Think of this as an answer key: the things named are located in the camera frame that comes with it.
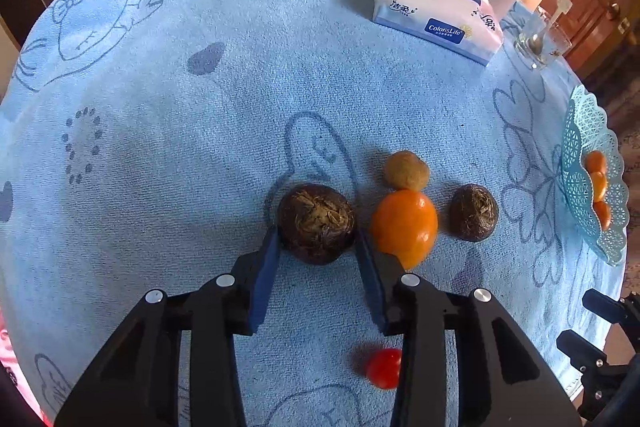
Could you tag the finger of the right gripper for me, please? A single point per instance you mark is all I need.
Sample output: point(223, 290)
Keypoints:
point(582, 354)
point(610, 310)

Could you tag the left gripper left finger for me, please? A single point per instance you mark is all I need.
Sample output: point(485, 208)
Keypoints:
point(133, 379)

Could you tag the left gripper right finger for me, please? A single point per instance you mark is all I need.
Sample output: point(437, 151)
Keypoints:
point(502, 378)

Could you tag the small mandarin orange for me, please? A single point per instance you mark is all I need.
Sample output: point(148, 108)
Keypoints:
point(595, 161)
point(604, 214)

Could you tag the red cherry tomato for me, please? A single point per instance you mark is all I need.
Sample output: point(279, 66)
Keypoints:
point(383, 368)

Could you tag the large orange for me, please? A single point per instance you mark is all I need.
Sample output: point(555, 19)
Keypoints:
point(599, 185)

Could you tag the dark brown water chestnut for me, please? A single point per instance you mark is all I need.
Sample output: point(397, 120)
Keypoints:
point(473, 213)

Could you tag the oval orange citrus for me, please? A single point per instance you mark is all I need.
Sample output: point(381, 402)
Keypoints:
point(405, 225)

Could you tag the tan longan fruit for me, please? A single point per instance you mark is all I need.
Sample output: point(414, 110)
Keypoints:
point(404, 170)

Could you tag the teal lattice fruit basket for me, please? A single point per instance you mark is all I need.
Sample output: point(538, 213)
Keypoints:
point(586, 129)

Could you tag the clear glass cup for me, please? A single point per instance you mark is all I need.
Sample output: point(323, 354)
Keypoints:
point(523, 52)

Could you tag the light blue printed towel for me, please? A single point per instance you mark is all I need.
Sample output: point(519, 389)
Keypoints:
point(147, 143)

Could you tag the metal spoon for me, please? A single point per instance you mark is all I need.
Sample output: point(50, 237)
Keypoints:
point(541, 32)

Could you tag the wooden door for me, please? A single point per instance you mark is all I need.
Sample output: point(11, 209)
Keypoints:
point(595, 29)

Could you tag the tissue pack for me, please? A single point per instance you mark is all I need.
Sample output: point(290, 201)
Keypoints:
point(467, 27)

